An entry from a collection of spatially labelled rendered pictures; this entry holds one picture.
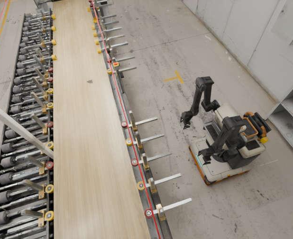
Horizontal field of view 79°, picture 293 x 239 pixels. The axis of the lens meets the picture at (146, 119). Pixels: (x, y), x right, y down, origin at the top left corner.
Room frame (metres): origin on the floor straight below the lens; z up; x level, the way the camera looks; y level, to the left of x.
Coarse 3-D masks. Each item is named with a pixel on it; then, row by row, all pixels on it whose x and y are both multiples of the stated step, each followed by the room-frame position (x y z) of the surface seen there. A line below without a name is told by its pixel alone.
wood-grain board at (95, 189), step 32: (64, 32) 3.39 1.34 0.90; (64, 64) 2.43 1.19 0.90; (96, 64) 2.34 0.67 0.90; (64, 96) 1.74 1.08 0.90; (96, 96) 1.67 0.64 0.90; (64, 128) 1.22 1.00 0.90; (96, 128) 1.16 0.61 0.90; (64, 160) 0.80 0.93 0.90; (96, 160) 0.76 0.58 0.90; (128, 160) 0.71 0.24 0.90; (64, 192) 0.47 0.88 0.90; (96, 192) 0.43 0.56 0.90; (128, 192) 0.40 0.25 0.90; (64, 224) 0.19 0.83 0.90; (96, 224) 0.16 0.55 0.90; (128, 224) 0.13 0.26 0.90
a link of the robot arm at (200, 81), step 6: (198, 78) 1.07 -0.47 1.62; (204, 78) 1.06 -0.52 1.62; (210, 78) 1.07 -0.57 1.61; (198, 84) 1.02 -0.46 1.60; (210, 84) 1.01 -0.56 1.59; (210, 90) 1.03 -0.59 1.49; (204, 96) 1.05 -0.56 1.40; (210, 96) 1.04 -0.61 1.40; (204, 102) 1.05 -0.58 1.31; (210, 102) 1.04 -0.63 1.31; (210, 108) 1.01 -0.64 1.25
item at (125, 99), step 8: (112, 64) 2.55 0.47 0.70; (120, 88) 1.97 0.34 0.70; (128, 104) 1.63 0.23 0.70; (128, 112) 1.49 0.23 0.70; (128, 120) 1.39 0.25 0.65; (144, 152) 0.87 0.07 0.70; (144, 168) 0.68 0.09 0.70; (152, 176) 0.58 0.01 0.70; (152, 200) 0.34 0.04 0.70; (160, 224) 0.11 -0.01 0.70; (168, 232) 0.04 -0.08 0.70
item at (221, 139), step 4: (228, 116) 0.67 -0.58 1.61; (224, 124) 0.64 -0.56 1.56; (224, 128) 0.61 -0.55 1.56; (232, 128) 0.57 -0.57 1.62; (236, 128) 0.57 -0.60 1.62; (220, 132) 0.62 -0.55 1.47; (224, 132) 0.60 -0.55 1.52; (228, 132) 0.59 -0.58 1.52; (232, 132) 0.56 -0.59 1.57; (220, 136) 0.61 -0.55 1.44; (224, 136) 0.59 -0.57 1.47; (216, 140) 0.62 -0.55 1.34; (220, 140) 0.59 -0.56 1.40; (224, 140) 0.59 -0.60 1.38; (212, 144) 0.64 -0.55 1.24; (216, 144) 0.60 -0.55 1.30; (220, 144) 0.59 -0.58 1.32; (216, 148) 0.58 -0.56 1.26; (220, 148) 0.58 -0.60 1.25
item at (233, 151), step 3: (207, 141) 0.91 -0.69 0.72; (207, 144) 0.88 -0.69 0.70; (228, 150) 0.75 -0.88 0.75; (231, 150) 0.75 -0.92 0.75; (234, 150) 0.74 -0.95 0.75; (237, 150) 0.74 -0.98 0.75; (225, 153) 0.74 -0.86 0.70; (228, 153) 0.72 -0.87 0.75; (231, 153) 0.71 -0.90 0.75; (234, 153) 0.71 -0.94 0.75; (237, 153) 0.71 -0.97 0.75; (225, 156) 0.72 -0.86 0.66; (228, 156) 0.69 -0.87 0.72; (231, 156) 0.69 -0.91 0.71; (234, 156) 0.70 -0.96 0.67; (225, 159) 0.70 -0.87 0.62; (228, 159) 0.69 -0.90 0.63
